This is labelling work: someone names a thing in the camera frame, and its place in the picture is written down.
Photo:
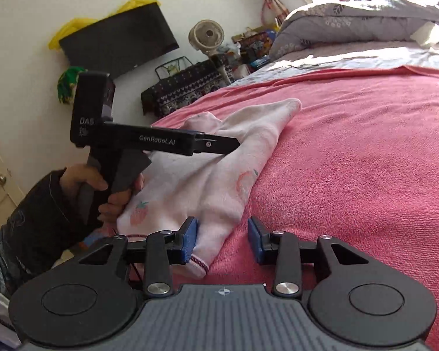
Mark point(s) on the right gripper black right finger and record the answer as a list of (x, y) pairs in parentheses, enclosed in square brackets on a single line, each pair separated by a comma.
[(263, 244)]

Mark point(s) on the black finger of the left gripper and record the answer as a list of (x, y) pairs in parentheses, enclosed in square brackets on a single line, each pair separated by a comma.
[(214, 144), (192, 131)]

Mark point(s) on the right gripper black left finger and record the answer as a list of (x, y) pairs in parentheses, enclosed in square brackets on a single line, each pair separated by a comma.
[(181, 243)]

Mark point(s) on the pink strawberry print pants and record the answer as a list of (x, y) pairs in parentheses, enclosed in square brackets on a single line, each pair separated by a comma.
[(213, 188)]

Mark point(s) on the dark sleeved left forearm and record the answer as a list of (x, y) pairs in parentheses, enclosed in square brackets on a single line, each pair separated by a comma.
[(40, 229)]

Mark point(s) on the person's left hand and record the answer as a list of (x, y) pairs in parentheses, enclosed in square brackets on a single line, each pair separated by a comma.
[(79, 175)]

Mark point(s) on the patterned cloth covered cabinet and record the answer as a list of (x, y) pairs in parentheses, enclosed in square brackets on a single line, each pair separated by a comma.
[(184, 88)]

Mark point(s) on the yellow cloth on television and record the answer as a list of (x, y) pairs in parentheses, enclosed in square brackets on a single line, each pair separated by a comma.
[(77, 24)]

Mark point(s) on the pink terry blanket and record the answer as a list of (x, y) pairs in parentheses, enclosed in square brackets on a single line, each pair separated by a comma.
[(360, 161)]

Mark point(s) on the pink hula hoop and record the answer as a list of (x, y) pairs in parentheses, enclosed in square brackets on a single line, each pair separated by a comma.
[(266, 15)]

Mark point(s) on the purple floral duvet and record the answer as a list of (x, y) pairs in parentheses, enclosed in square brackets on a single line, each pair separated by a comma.
[(348, 22)]

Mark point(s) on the lilac bed sheet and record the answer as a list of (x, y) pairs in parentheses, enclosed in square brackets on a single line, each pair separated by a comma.
[(356, 55)]

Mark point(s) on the black wire basket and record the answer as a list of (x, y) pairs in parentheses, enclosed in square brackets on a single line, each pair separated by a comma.
[(173, 67)]

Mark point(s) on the white pedestal fan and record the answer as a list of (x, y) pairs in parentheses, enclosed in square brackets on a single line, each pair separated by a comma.
[(207, 36)]

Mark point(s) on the black wall television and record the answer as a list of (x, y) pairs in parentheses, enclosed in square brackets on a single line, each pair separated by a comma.
[(119, 44)]

